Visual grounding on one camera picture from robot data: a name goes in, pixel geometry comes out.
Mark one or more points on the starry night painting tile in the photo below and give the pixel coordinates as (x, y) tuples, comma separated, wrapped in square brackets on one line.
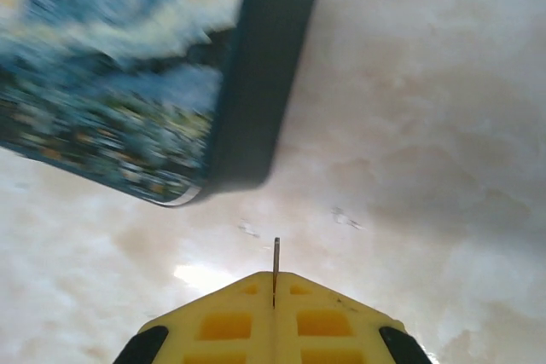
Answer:
[(128, 70)]

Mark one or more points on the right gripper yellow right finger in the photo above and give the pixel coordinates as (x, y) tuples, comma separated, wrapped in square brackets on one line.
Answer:
[(328, 325)]

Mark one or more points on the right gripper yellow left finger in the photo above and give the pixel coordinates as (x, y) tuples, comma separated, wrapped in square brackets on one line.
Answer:
[(222, 325)]

